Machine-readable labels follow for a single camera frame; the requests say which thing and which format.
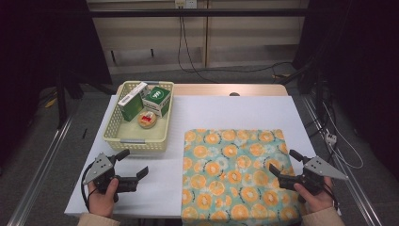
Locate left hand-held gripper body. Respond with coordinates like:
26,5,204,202
82,152,139,203

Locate white power strip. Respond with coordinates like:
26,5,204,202
324,131,339,146

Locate tall green box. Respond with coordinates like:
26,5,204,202
117,82,149,122

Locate orange-slice print bag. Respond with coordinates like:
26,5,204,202
181,128,304,226

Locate round orange-lidded tin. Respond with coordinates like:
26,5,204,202
137,110,157,129

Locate green and white cube box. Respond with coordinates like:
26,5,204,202
141,86,172,119

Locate dark curtain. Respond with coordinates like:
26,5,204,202
0,0,113,164
293,0,399,172

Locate white wall outlet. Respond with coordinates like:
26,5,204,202
174,0,198,9

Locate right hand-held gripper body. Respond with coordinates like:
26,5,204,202
278,155,349,204

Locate black horizontal bar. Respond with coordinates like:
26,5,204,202
88,8,310,18

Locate right hand-held gripper black cable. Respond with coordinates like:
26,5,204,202
323,180,342,211

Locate black wall cable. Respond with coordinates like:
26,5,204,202
177,15,295,84

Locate pale yellow plastic basket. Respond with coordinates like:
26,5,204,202
103,80,175,153

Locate person's right hand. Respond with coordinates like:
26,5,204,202
293,176,335,214

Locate aluminium floor rail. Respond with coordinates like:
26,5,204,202
300,93,384,226
8,116,76,226

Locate person's left hand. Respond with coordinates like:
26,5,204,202
88,177,120,218

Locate white floor cable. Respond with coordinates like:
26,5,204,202
322,103,365,170

